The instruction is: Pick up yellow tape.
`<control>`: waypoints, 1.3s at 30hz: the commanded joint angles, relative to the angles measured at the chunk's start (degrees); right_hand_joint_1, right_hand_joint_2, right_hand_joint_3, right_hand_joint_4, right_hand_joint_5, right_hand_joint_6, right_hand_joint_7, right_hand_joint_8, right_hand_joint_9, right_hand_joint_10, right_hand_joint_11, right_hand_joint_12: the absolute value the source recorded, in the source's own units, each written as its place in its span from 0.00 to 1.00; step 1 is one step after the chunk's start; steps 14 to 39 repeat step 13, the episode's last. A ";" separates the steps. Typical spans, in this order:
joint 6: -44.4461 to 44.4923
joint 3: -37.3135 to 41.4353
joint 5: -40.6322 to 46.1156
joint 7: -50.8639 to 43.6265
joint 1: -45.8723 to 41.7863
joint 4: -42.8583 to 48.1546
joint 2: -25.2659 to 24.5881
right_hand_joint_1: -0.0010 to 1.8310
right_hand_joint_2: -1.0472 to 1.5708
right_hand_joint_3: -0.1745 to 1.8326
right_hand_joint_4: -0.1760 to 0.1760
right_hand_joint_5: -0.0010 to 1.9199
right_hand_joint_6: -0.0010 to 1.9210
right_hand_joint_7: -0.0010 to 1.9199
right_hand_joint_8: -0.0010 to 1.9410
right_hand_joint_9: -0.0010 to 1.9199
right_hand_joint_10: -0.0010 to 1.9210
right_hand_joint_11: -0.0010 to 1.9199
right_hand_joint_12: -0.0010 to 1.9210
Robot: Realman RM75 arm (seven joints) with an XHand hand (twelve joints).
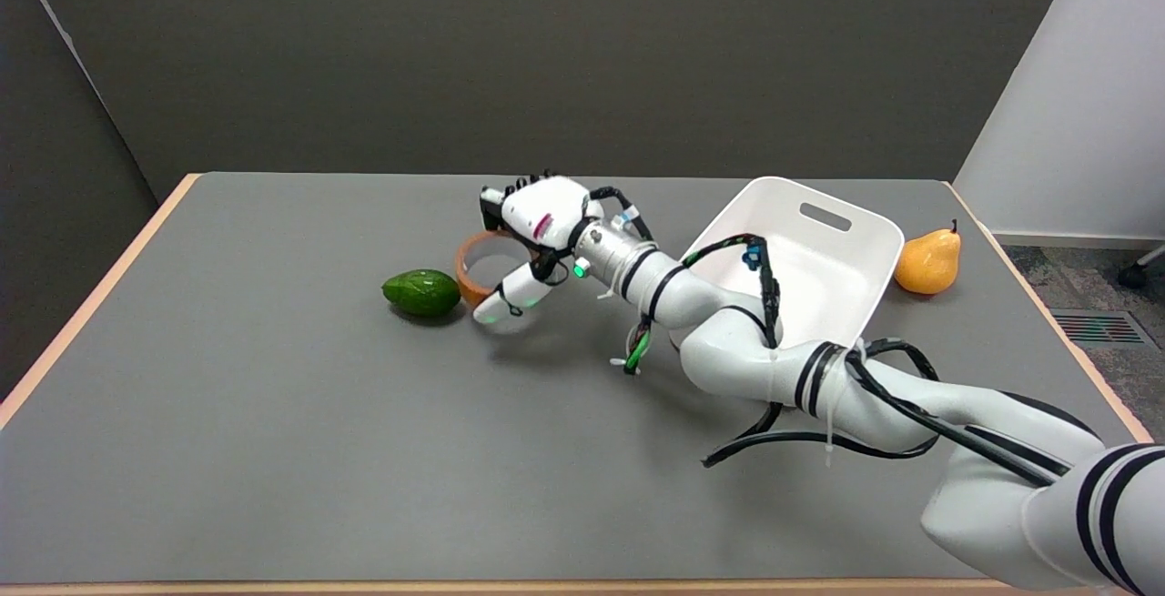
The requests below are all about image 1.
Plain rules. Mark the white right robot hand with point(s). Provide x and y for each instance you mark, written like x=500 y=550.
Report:
x=537 y=223

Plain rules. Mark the yellow tape roll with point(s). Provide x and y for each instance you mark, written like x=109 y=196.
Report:
x=473 y=264

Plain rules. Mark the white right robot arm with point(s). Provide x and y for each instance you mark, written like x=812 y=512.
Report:
x=819 y=378

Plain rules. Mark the green avocado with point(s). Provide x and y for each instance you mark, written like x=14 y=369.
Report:
x=421 y=293

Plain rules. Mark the white plastic bin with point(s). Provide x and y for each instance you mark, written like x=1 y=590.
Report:
x=810 y=259

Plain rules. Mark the yellow pear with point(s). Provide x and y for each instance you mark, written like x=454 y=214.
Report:
x=928 y=259

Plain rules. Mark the floor vent grille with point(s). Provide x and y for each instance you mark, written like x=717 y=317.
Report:
x=1099 y=327

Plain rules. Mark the black chair caster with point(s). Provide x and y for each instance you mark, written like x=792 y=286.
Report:
x=1133 y=276

